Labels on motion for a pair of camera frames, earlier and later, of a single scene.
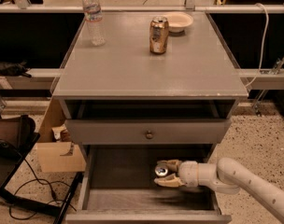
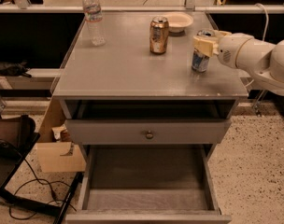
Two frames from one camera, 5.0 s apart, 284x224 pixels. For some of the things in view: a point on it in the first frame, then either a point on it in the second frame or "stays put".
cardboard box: [56, 149] stays put
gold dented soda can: [159, 35] stays put
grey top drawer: [148, 132] stays put
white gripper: [188, 173] to [226, 51]
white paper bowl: [178, 21] stays put
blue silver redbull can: [161, 171] to [200, 62]
